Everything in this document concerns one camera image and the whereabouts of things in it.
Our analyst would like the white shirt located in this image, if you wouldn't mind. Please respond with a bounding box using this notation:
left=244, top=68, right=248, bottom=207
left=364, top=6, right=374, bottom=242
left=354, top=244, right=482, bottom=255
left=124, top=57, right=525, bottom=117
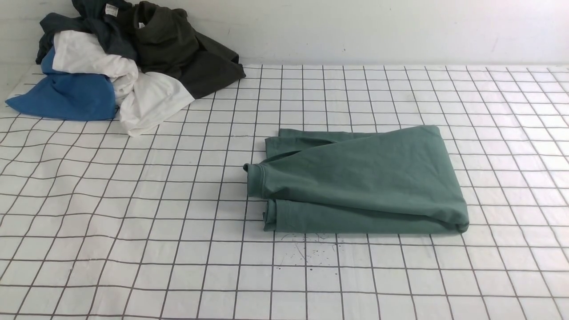
left=52, top=31, right=194, bottom=136

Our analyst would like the dark olive shirt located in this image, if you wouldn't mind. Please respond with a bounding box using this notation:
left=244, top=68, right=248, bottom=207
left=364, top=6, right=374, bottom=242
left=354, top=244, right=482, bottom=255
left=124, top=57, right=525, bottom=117
left=117, top=1, right=246, bottom=99

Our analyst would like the blue shirt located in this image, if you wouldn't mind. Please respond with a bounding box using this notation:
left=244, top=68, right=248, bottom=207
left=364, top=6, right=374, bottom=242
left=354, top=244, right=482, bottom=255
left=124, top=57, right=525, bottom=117
left=6, top=48, right=116, bottom=121

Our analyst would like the white grid tablecloth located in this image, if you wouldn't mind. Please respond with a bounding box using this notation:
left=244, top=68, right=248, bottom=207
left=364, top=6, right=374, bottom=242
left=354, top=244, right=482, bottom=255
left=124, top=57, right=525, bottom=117
left=0, top=65, right=569, bottom=320

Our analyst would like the dark navy shirt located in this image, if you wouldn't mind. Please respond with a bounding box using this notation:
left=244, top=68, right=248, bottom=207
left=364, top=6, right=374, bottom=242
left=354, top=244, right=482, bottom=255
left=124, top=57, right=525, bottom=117
left=35, top=0, right=138, bottom=64

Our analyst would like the green long sleeve shirt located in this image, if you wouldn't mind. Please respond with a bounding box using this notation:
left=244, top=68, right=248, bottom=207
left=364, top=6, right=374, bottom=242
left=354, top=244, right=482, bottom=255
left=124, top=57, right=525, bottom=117
left=243, top=125, right=469, bottom=235

